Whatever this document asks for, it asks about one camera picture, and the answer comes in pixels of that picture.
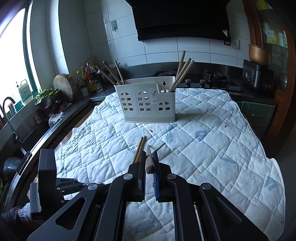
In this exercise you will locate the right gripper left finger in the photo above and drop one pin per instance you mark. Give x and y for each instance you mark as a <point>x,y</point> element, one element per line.
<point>98,211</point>

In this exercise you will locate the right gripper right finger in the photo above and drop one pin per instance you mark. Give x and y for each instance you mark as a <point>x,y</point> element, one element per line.
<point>201,212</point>

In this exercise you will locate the wooden chopstick nine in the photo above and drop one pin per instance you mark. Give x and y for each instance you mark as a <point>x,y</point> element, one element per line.
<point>142,147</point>

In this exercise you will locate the wooden chopstick six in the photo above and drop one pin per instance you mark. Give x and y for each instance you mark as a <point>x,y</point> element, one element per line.
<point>149,163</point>

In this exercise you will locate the wooden chopstick ten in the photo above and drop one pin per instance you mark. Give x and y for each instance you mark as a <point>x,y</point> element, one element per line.
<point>138,150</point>

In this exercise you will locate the wooden chopstick two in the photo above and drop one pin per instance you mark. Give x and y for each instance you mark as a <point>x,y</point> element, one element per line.
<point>112,73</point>

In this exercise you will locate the wooden chopstick three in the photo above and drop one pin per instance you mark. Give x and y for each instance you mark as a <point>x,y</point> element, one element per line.
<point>118,69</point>

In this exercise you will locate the wooden chopstick eight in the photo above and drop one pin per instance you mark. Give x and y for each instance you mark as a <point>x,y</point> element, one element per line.
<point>104,73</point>

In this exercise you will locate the wooden chopstick seven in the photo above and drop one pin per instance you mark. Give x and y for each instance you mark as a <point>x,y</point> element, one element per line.
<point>178,78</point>

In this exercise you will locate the wooden chopstick four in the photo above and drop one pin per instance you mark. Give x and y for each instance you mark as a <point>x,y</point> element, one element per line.
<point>191,64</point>

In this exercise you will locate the wooden chopstick one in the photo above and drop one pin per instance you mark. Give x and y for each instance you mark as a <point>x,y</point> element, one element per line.
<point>181,62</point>

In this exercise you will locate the gloved left hand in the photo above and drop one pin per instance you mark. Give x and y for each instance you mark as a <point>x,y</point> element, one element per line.
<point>20,214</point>

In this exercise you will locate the white quilted cloth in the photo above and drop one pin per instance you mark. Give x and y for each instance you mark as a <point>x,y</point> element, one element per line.
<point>210,141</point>

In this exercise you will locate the metal bowl of greens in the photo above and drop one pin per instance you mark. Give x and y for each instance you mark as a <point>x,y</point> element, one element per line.
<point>45,98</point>

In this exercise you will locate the dish soap bottle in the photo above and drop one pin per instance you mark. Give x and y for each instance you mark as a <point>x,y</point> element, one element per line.
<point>25,92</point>

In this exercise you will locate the round wooden cutting board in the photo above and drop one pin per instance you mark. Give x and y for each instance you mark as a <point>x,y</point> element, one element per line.
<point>67,85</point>

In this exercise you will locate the sauce bottles cluster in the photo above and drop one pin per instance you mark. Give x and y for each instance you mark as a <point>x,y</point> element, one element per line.
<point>89,80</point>

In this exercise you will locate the white plastic utensil holder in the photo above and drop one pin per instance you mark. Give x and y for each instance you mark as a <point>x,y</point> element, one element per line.
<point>148,100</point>

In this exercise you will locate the gas stove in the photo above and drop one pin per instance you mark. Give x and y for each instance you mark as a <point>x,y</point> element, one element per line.
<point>210,79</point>

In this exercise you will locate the black rice cooker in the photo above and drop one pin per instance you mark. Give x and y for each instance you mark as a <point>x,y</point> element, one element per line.
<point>258,76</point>

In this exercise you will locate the copper coloured pot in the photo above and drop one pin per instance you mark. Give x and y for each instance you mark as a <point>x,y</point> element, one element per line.
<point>259,55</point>

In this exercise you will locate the black range hood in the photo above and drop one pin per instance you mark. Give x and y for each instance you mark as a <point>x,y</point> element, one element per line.
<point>183,18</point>

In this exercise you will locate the wooden glass cabinet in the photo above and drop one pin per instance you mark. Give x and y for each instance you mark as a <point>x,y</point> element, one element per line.
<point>268,30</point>

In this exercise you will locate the wall power socket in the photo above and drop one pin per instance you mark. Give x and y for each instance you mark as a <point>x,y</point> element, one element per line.
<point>235,43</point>

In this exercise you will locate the green wall sticker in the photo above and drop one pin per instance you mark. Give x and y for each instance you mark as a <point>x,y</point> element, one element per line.
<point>114,26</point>

